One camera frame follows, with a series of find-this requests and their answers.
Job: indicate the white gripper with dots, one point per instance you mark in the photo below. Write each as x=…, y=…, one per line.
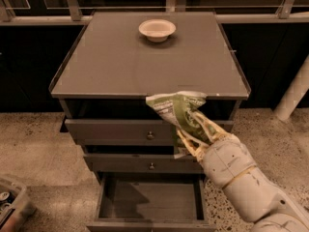
x=226, y=161

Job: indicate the green jalapeno chip bag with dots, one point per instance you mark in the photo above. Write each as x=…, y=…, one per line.
x=175, y=109

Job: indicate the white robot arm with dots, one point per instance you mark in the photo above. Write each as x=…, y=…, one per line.
x=264, y=204

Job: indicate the grey bottom drawer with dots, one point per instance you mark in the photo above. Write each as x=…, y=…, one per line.
x=151, y=202

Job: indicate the grey drawer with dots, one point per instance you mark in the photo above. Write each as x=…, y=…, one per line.
x=142, y=163
x=151, y=202
x=122, y=132

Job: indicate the grey middle drawer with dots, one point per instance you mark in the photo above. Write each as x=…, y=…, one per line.
x=142, y=163

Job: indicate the grey drawer cabinet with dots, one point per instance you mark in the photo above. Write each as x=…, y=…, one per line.
x=113, y=68

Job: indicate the grey top drawer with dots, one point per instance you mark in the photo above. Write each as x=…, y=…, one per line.
x=122, y=132

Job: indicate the white pillar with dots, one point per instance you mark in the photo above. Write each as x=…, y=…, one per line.
x=294, y=94

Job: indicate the white paper bowl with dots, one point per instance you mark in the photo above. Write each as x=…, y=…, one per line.
x=157, y=30

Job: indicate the metal window railing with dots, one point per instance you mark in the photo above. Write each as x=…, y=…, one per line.
x=48, y=12

